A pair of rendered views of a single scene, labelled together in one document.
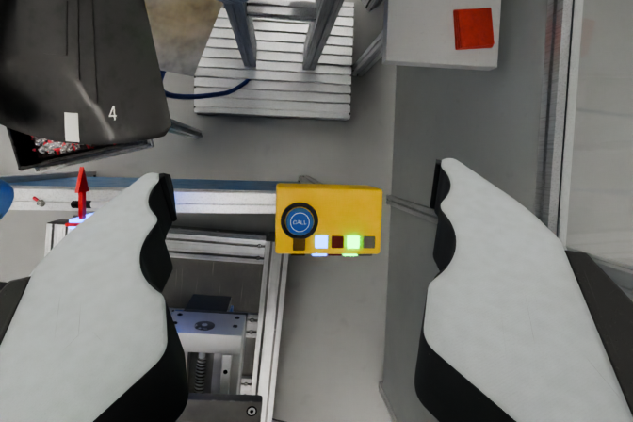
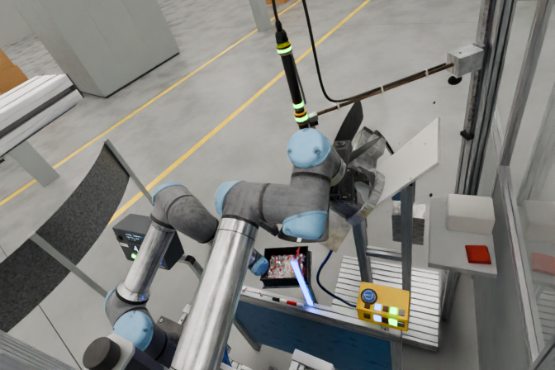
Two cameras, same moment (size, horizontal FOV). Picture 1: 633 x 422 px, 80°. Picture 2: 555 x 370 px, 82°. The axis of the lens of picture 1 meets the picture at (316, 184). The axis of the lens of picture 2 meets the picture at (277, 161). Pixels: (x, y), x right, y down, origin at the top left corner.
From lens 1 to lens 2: 0.81 m
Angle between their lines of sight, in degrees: 58
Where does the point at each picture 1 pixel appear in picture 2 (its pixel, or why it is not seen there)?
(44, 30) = not seen: hidden behind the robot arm
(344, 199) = (391, 291)
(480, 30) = (481, 254)
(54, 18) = not seen: hidden behind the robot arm
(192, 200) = (322, 309)
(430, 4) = (451, 242)
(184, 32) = (336, 233)
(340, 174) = not seen: outside the picture
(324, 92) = (417, 324)
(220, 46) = (352, 284)
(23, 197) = (255, 291)
